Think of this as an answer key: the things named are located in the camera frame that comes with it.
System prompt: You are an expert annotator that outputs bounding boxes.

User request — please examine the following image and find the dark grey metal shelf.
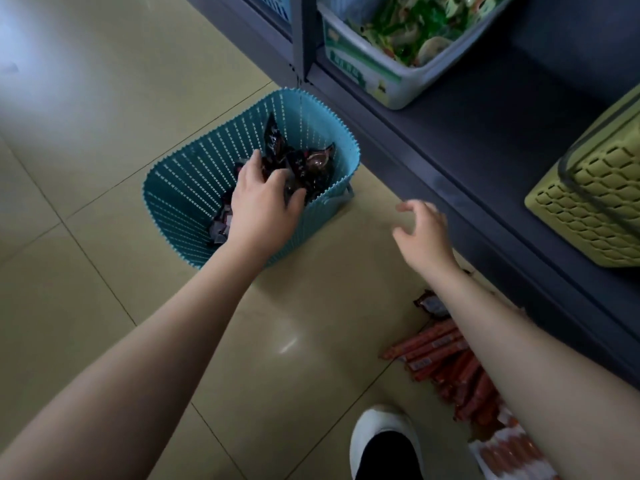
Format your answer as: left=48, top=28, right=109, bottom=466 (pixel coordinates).
left=182, top=0, right=640, bottom=390

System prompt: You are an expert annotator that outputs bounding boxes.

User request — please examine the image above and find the person's right hand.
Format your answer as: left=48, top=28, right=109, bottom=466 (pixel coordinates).
left=392, top=199, right=459, bottom=281

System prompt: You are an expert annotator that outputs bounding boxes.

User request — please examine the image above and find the dark brown snack packet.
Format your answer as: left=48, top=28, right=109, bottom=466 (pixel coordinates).
left=261, top=113, right=293, bottom=170

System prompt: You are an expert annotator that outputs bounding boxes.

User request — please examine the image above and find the white pack of sausages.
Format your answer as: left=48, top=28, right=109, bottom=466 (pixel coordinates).
left=469, top=424, right=558, bottom=480

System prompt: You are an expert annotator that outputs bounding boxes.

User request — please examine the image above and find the person's left hand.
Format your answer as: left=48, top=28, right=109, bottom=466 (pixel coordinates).
left=226, top=149, right=307, bottom=258

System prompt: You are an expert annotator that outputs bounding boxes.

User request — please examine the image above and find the white plastic basket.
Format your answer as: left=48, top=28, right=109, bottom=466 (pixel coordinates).
left=317, top=0, right=522, bottom=111

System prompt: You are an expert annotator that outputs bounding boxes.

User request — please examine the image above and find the pile of green snack packets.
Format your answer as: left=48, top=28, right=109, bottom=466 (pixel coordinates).
left=350, top=0, right=507, bottom=68

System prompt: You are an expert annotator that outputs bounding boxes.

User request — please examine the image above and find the blue slotted plastic basket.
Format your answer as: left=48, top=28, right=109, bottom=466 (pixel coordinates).
left=142, top=87, right=362, bottom=270

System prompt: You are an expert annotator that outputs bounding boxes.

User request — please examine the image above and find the yellow-green perforated plastic basket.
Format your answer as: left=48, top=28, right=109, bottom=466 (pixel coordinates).
left=524, top=84, right=640, bottom=268

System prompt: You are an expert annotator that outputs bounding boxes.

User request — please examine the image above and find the dark red-edged snack packet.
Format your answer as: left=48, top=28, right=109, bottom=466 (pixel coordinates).
left=413, top=290, right=452, bottom=319

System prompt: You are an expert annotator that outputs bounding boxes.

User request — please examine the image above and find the white shoe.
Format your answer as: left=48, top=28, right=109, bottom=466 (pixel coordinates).
left=349, top=405, right=425, bottom=480

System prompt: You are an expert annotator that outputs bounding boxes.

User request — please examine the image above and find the black trouser leg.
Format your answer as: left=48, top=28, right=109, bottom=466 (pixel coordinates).
left=354, top=430, right=419, bottom=480

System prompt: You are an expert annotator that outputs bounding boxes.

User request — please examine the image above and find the person's left forearm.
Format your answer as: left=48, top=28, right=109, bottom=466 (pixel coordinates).
left=0, top=241, right=282, bottom=480

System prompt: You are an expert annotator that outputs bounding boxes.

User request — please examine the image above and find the pile of dark snack packets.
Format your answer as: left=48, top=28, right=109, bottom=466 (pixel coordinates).
left=207, top=140, right=337, bottom=248

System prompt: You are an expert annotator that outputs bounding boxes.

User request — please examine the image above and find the pile of red sausage sticks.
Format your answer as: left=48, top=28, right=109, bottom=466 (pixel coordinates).
left=379, top=319, right=507, bottom=428

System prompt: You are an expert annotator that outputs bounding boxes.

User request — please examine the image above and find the person's right forearm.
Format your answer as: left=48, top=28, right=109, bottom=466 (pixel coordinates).
left=424, top=267, right=640, bottom=480

